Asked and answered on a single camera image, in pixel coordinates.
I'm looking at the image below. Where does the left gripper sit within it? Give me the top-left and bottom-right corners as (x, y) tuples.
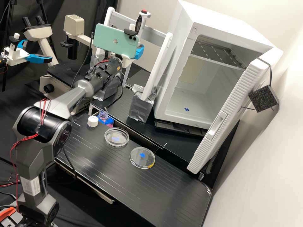
(3, 39), (53, 66)

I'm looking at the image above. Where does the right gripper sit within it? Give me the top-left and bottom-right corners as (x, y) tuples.
(120, 44), (145, 69)

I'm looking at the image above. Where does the pipette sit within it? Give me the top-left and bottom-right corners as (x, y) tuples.
(129, 9), (152, 47)

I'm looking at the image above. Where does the white pipette stand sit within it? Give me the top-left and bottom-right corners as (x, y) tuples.
(94, 6), (174, 123)

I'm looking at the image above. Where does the cream microscope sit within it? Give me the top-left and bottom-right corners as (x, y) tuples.
(22, 15), (95, 100)

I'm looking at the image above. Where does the blue bottle holder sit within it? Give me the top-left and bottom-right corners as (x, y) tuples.
(98, 117), (115, 127)

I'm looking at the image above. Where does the white incubator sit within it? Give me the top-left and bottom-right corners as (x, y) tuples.
(152, 0), (276, 131)

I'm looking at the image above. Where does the black platform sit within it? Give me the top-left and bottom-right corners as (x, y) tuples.
(54, 113), (212, 227)
(90, 67), (240, 189)

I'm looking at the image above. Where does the white cap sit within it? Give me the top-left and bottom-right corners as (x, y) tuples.
(87, 116), (99, 128)

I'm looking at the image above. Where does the petri dish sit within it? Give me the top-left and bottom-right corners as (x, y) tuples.
(104, 127), (130, 148)

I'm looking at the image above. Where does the petri dish lid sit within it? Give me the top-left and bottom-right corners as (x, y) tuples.
(129, 147), (156, 169)

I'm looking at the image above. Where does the incubator door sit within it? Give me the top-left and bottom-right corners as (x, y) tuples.
(186, 47), (284, 175)

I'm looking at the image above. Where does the right wrist camera phone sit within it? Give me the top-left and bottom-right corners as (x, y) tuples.
(91, 23), (140, 60)

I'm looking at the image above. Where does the black cable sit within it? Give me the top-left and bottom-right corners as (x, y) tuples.
(70, 32), (94, 91)
(62, 146), (78, 179)

